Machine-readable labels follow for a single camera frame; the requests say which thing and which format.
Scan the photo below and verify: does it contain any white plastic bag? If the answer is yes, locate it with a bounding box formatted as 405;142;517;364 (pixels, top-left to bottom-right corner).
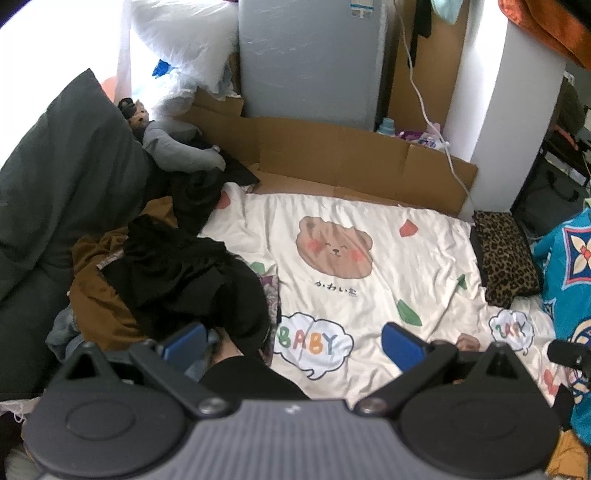
117;0;241;121

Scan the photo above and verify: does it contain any purple white refill pouch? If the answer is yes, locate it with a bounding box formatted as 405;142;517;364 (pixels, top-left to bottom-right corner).
399;129;446;149

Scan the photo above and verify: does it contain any white printed blanket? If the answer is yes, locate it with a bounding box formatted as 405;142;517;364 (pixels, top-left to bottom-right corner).
198;185;578;407

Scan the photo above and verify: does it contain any white cable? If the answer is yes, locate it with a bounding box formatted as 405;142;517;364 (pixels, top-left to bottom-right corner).
394;0;474;204

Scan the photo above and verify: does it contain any cardboard sheet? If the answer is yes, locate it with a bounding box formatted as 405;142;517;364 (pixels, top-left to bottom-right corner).
178;88;478;217
390;0;469;137

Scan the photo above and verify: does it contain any blue denim garment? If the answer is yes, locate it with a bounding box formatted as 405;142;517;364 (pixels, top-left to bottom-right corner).
46;309;86;365

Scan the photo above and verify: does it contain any purple floral cloth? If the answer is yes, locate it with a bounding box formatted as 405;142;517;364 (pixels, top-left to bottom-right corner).
257;272;283;333

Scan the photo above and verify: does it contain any light teal garment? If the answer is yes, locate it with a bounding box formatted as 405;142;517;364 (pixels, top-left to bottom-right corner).
429;0;462;24

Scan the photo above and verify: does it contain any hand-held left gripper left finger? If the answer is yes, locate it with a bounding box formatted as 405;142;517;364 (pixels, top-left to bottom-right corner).
55;322;232;420

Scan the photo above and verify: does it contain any leopard print skirt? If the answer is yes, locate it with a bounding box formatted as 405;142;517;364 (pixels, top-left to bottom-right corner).
473;210;542;309

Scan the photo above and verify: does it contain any mustard yellow cloth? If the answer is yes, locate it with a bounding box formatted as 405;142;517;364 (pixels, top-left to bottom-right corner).
549;431;591;480

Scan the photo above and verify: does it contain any rust orange cloth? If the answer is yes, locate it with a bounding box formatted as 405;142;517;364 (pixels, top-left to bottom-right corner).
499;0;591;70

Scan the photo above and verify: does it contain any black clothes pile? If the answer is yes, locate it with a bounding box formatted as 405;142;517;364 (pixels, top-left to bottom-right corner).
104;152;273;365

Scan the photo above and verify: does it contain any dark grey pillow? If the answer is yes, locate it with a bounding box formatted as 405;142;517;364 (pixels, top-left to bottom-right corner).
0;68;158;402

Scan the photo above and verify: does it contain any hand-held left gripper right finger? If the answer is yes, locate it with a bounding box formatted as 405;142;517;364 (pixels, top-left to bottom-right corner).
355;323;532;418

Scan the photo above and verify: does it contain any black bag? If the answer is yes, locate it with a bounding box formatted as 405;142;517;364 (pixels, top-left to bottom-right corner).
510;138;585;236

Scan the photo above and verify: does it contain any small bear plush with sunglasses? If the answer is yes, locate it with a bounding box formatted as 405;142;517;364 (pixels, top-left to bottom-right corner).
116;98;151;139

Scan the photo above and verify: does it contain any black hanging garment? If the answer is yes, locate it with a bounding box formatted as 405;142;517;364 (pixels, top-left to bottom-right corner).
412;0;433;52

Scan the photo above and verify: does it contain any grey cabinet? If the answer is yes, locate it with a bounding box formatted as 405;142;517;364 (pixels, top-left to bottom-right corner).
238;0;398;132

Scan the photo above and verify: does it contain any teal printed blanket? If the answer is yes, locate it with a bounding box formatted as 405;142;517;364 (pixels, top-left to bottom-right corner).
531;210;591;435

